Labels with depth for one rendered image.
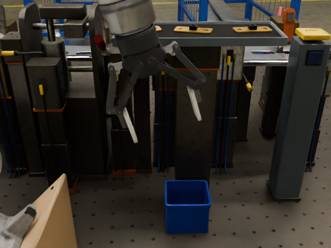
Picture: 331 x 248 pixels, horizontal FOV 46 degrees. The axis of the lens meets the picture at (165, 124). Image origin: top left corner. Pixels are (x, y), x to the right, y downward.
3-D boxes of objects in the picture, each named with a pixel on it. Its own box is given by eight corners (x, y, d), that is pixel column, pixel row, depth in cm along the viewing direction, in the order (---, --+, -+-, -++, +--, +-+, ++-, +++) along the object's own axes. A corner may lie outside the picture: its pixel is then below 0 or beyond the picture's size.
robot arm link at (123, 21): (97, 1, 70) (109, 32, 73) (98, 9, 62) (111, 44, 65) (145, -15, 70) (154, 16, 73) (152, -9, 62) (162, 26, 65)
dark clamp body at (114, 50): (137, 159, 125) (132, 43, 106) (135, 181, 114) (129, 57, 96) (115, 159, 124) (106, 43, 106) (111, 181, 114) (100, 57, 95)
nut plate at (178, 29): (213, 29, 88) (213, 24, 87) (210, 34, 85) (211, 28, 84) (176, 27, 90) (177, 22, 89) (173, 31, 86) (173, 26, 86)
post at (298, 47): (292, 184, 113) (321, 35, 91) (300, 201, 106) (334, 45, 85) (266, 184, 112) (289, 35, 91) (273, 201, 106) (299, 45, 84)
